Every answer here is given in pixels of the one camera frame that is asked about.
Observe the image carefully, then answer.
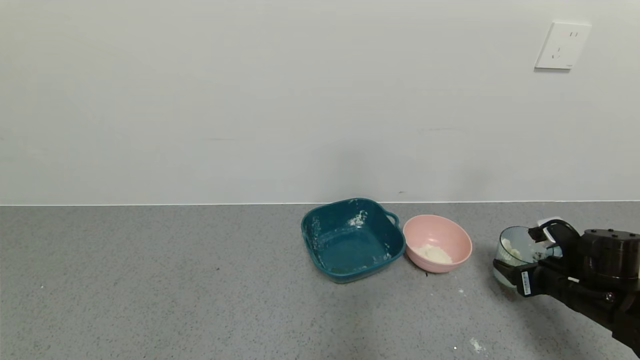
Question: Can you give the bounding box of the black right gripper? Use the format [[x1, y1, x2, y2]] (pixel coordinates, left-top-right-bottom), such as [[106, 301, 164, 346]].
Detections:
[[492, 257, 579, 297]]

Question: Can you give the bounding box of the translucent green ribbed cup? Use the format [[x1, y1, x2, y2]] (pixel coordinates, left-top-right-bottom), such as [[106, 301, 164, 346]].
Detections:
[[492, 226, 564, 289]]

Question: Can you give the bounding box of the white powder heap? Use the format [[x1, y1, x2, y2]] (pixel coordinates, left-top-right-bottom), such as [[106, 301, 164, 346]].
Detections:
[[417, 243, 454, 265]]

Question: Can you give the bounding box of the pink plastic bowl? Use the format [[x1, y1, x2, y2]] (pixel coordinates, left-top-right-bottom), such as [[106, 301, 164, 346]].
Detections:
[[402, 214, 473, 274]]

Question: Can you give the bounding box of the teal square plastic basin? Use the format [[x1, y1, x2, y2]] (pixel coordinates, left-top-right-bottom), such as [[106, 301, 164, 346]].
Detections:
[[300, 198, 406, 284]]

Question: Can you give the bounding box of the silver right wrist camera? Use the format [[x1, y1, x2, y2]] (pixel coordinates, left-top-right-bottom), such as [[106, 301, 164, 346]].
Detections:
[[528, 216, 564, 244]]

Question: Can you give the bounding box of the black camera cable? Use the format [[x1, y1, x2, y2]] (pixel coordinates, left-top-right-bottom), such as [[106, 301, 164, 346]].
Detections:
[[530, 219, 582, 251]]

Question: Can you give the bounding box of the white wall socket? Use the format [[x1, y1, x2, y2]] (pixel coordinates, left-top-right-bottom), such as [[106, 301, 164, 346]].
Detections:
[[534, 21, 592, 71]]

